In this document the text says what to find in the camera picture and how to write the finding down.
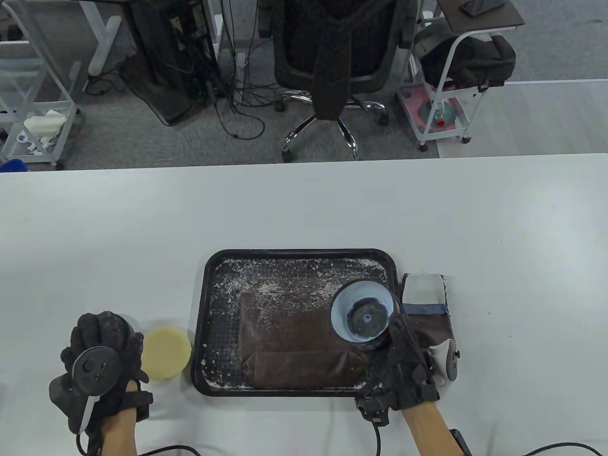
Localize person's right hand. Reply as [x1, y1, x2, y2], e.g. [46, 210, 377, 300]
[356, 311, 440, 427]

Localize person's left hand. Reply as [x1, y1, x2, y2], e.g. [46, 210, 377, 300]
[49, 311, 153, 434]

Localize black hand controller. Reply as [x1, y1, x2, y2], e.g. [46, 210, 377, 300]
[430, 342, 460, 386]
[71, 347, 122, 433]

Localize black leather care cream jar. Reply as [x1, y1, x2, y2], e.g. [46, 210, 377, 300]
[331, 280, 396, 351]

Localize white blue brown cloth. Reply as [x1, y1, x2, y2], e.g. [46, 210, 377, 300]
[400, 273, 456, 350]

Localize brown leather bag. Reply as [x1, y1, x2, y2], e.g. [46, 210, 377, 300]
[239, 280, 376, 390]

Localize black plastic tray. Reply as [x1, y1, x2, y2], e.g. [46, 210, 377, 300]
[190, 248, 409, 397]

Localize person's left forearm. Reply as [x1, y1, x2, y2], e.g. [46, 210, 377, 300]
[100, 401, 138, 456]

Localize person's right forearm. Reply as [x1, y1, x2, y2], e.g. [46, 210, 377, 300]
[401, 401, 456, 456]

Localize white foam block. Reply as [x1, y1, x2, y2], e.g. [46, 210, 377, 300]
[24, 110, 67, 138]

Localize clear bottle with red cap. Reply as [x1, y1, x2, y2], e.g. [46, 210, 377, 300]
[430, 102, 456, 128]

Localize pink round plate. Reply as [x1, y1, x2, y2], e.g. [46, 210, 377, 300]
[401, 88, 468, 133]

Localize black computer tower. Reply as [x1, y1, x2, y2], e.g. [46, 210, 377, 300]
[119, 0, 221, 126]

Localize white desk leg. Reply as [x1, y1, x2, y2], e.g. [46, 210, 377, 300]
[208, 0, 225, 62]
[78, 0, 123, 76]

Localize white power strip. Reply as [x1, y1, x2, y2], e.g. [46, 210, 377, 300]
[235, 51, 249, 107]

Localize black backpack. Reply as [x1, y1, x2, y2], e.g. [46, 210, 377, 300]
[416, 19, 517, 92]

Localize black office chair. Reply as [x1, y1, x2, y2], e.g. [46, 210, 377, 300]
[259, 0, 421, 162]

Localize white cart with brown top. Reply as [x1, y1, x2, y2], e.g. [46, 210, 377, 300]
[397, 0, 525, 152]

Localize black phone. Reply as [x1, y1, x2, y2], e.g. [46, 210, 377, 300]
[460, 0, 505, 17]

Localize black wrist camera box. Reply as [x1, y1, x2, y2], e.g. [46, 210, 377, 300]
[449, 429, 473, 456]

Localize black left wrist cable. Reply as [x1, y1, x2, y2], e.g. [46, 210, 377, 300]
[76, 432, 201, 456]

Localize bundle of black cables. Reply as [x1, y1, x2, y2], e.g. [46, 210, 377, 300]
[188, 0, 285, 141]

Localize white wire cart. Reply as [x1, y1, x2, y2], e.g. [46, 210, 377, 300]
[0, 0, 84, 171]

